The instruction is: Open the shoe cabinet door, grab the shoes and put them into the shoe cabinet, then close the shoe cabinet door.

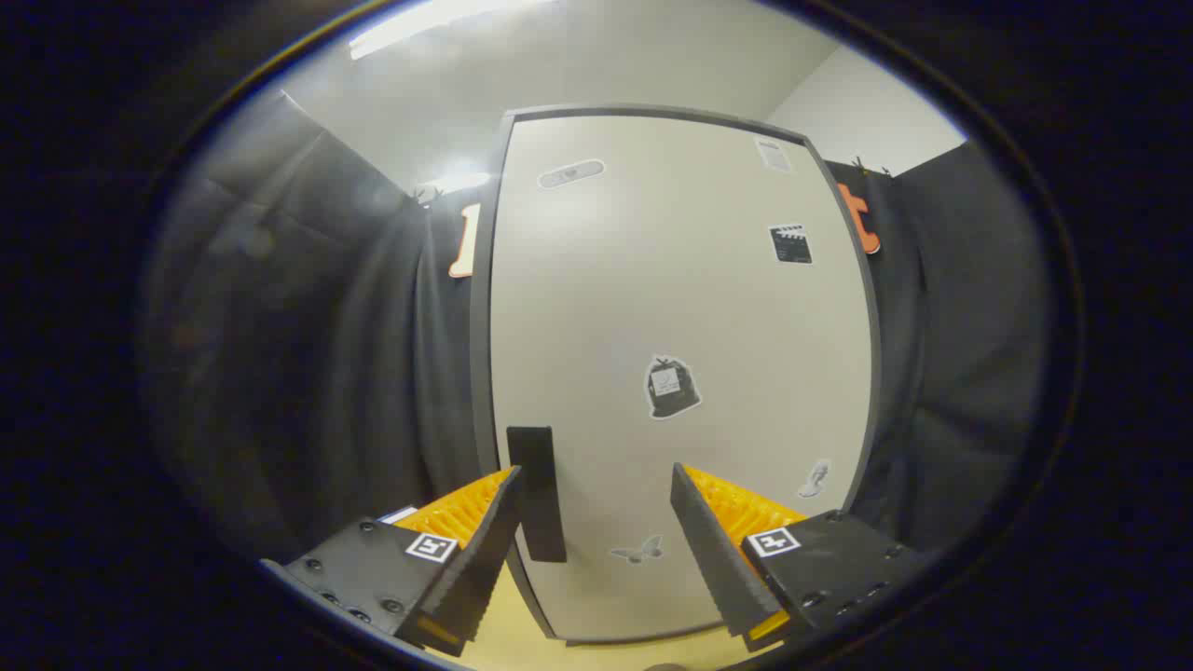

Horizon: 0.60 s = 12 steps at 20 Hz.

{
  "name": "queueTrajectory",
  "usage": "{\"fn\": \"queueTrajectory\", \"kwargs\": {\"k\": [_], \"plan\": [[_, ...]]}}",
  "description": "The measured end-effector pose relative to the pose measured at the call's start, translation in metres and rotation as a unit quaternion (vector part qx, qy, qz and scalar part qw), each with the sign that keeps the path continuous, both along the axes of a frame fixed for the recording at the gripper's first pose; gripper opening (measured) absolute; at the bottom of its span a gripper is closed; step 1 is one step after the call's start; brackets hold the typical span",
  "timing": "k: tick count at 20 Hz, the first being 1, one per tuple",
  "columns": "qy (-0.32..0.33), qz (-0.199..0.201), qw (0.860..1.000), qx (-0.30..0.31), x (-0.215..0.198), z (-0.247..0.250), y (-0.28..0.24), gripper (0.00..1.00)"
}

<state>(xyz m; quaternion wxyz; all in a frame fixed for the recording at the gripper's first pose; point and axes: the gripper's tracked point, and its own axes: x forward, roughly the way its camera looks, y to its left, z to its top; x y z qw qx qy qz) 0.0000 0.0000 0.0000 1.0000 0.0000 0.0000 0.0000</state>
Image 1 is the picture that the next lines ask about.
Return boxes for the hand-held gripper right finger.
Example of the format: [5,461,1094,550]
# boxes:
[669,462,928,653]

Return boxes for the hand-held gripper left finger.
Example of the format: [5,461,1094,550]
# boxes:
[259,466,525,658]

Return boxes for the black door handle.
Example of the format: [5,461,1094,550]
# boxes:
[506,426,568,564]

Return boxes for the grey shoe cabinet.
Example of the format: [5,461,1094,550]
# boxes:
[469,103,884,646]

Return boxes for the white shoe cabinet door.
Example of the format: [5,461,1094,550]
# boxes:
[489,114,874,642]

